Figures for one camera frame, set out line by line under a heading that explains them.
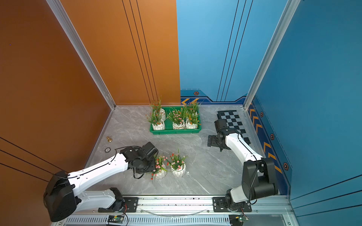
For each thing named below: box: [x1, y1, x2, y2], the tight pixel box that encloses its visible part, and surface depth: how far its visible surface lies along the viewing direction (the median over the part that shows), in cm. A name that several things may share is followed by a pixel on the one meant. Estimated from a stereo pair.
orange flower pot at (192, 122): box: [185, 112, 202, 130], surface depth 101 cm
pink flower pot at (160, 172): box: [150, 155, 170, 180], surface depth 74 cm
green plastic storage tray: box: [149, 105, 202, 136], surface depth 101 cm
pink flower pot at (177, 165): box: [166, 148, 189, 178], surface depth 79 cm
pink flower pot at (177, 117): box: [166, 107, 188, 130], surface depth 97 cm
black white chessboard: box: [216, 110, 252, 146], surface depth 111 cm
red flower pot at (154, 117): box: [145, 109, 166, 131], surface depth 101 cm
